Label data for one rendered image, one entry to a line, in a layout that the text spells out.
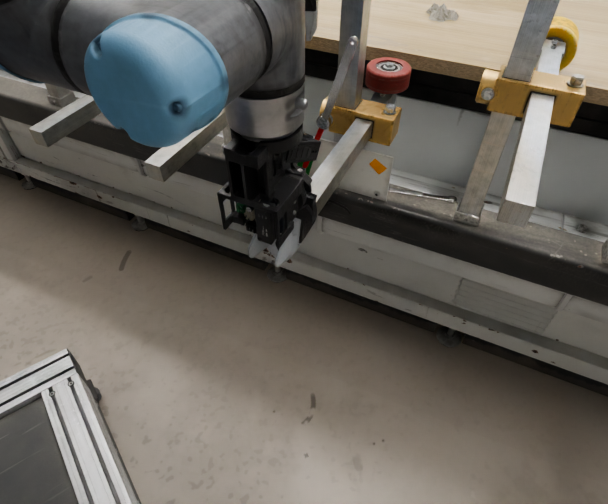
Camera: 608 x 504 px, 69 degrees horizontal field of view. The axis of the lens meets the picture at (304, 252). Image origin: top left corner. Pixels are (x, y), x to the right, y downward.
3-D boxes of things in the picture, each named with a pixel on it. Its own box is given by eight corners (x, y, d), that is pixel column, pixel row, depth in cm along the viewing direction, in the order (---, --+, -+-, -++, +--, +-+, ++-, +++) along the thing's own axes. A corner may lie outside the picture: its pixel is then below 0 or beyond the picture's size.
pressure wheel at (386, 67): (394, 136, 84) (405, 76, 76) (355, 126, 86) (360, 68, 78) (406, 116, 89) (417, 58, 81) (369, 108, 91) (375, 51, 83)
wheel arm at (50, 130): (50, 152, 78) (40, 130, 75) (36, 147, 79) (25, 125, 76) (195, 57, 105) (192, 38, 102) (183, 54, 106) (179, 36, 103)
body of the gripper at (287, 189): (221, 232, 50) (204, 139, 41) (259, 189, 55) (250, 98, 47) (282, 253, 48) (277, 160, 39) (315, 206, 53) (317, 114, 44)
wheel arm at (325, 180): (297, 253, 59) (296, 230, 56) (274, 245, 60) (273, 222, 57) (394, 106, 87) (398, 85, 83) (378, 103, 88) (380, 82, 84)
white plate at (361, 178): (385, 202, 85) (392, 158, 78) (266, 168, 93) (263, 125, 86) (386, 200, 86) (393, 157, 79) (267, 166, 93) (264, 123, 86)
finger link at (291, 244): (264, 285, 57) (259, 233, 50) (285, 254, 60) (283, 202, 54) (286, 293, 56) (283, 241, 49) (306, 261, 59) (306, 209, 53)
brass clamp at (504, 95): (569, 130, 62) (586, 96, 59) (471, 109, 66) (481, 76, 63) (571, 110, 66) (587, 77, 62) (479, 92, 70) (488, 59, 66)
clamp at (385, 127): (389, 147, 77) (393, 120, 74) (318, 129, 81) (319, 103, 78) (398, 131, 81) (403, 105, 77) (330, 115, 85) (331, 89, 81)
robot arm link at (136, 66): (65, 130, 32) (162, 69, 39) (194, 171, 28) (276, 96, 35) (12, 11, 26) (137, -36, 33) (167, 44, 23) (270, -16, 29)
